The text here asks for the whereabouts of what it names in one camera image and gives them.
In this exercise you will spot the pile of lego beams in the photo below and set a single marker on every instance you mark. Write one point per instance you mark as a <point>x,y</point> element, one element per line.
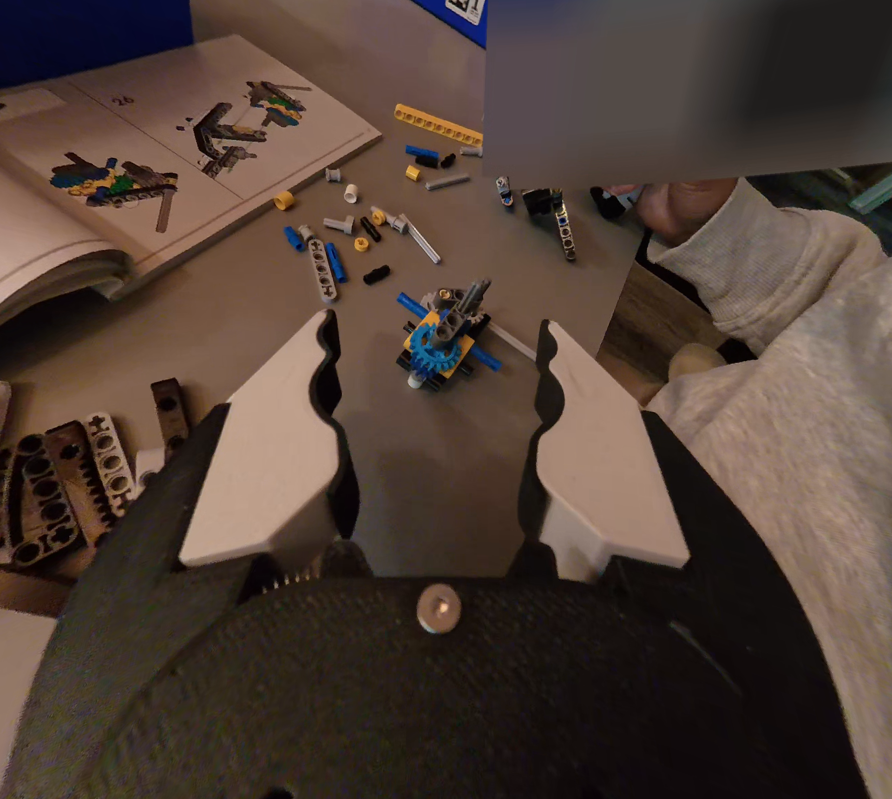
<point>63,485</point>

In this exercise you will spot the person's right hand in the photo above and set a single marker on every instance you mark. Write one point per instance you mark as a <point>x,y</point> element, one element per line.
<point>679,207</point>

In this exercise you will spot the white lego bush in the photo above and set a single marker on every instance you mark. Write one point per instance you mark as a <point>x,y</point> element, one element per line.
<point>351,193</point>

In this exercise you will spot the long grey lego axle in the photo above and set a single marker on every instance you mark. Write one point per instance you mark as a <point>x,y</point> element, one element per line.
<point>425,244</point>

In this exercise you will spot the long yellow lego beam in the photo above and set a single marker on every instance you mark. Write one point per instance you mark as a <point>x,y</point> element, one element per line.
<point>437,124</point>

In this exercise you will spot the lego instruction booklet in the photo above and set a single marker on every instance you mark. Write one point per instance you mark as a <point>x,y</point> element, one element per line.
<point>209,137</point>

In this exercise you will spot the black lego piece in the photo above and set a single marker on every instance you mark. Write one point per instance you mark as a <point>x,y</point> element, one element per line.
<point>613,205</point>

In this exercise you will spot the person's right forearm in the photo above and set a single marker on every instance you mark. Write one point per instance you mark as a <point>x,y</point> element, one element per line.
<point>787,269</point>

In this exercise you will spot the light grey holed lego beam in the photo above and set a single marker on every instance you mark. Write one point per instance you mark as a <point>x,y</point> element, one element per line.
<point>323,271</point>

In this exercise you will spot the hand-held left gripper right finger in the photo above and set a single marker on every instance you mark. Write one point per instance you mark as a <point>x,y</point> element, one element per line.
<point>606,464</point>

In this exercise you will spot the long blue lego pin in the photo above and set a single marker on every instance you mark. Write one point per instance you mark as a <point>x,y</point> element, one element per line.
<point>336,263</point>

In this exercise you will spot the lego gear assembly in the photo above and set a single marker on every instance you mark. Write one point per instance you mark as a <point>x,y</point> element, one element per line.
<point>446,342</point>

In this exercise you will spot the grey lego axle connector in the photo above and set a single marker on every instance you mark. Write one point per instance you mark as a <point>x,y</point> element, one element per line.
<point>340,224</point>

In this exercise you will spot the black bent lego beam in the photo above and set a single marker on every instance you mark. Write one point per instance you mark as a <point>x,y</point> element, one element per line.
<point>563,227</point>

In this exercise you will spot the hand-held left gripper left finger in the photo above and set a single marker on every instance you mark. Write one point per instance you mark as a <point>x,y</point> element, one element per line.
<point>272,450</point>

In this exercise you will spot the grey lego pin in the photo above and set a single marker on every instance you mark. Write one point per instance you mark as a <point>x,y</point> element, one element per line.
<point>398,224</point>

